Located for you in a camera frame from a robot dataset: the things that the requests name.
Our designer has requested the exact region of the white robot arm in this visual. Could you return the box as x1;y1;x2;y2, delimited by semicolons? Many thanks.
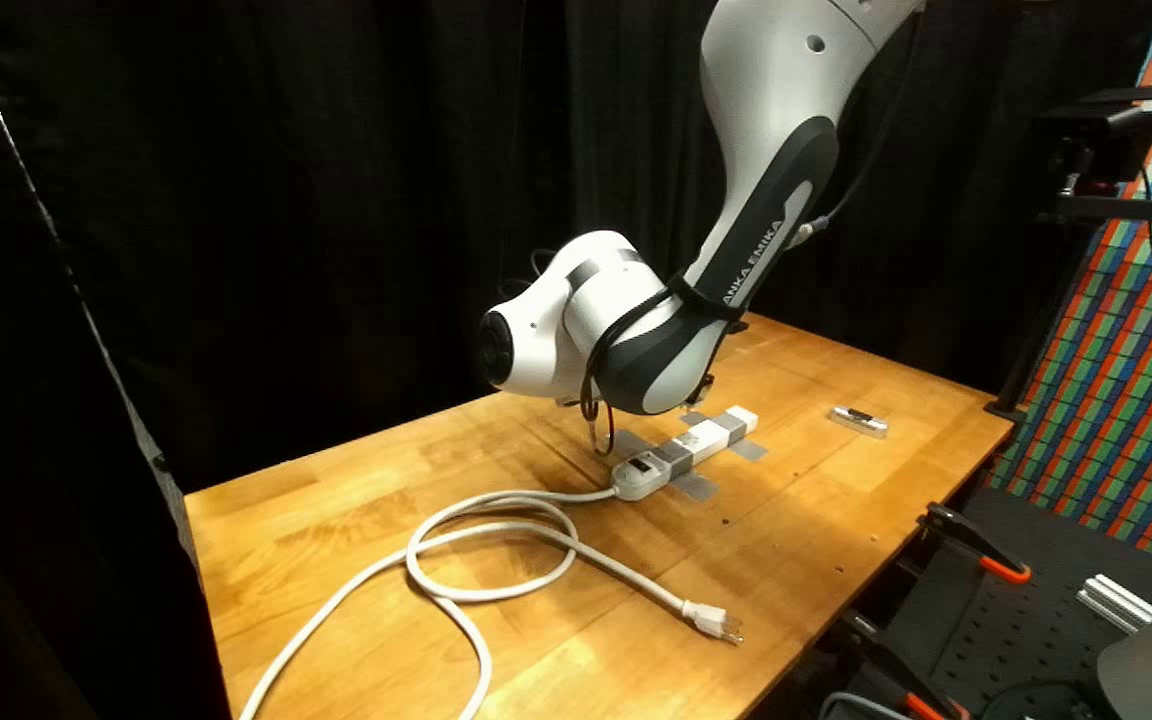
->
481;0;926;415

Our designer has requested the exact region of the white power strip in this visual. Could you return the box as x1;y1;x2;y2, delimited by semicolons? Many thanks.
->
611;403;760;502

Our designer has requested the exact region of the grey tape strip far end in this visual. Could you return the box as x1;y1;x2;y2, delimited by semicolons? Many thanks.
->
729;430;767;460

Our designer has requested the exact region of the small metal plate on table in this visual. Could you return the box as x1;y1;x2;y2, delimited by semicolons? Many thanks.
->
829;403;888;437

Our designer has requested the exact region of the black curtain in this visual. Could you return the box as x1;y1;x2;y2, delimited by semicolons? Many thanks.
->
0;0;1152;720

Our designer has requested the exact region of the orange black clamp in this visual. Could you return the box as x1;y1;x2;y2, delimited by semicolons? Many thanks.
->
921;503;1031;588

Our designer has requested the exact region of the black perforated side table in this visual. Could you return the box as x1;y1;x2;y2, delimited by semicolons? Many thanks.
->
811;493;1152;720

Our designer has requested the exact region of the colourful checkered board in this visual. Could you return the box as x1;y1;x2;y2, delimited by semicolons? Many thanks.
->
991;0;1152;573

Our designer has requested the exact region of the grey tape strip near switch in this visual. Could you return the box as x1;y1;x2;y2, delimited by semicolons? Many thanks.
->
667;473;715;503

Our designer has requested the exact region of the white power cord with plug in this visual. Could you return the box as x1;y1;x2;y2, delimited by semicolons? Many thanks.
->
237;480;740;720

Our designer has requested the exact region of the black camera on stand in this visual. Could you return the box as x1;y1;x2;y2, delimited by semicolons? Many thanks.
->
1041;84;1152;219

